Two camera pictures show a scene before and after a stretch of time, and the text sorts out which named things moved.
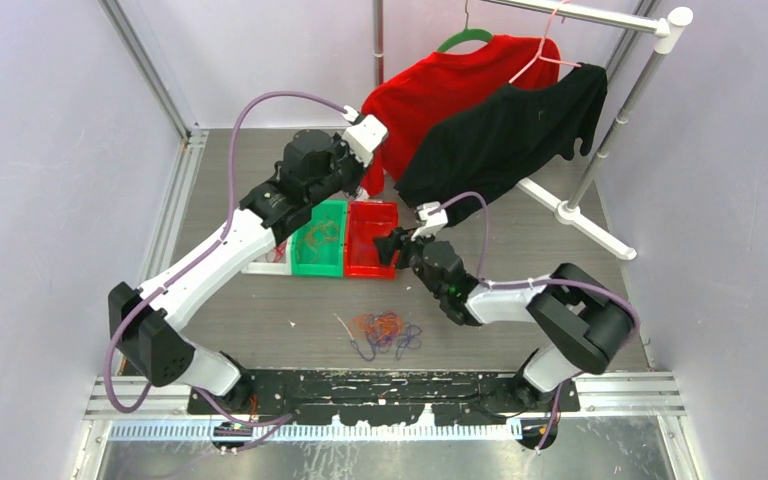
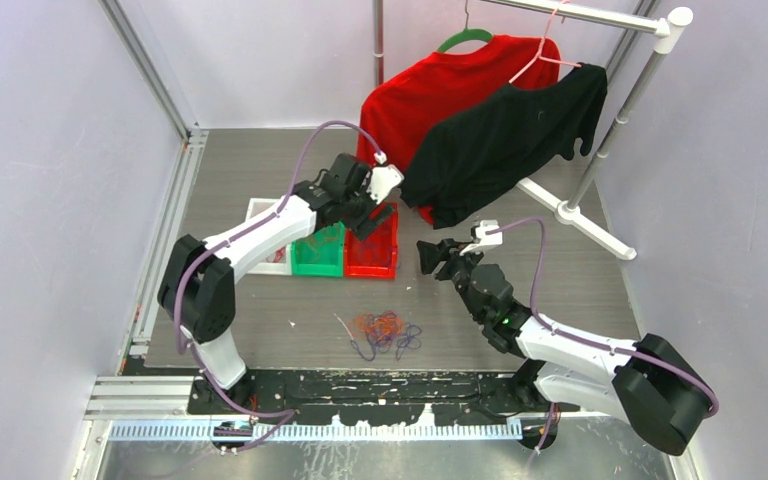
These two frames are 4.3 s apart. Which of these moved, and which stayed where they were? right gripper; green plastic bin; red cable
Moved: right gripper
Stayed: red cable; green plastic bin
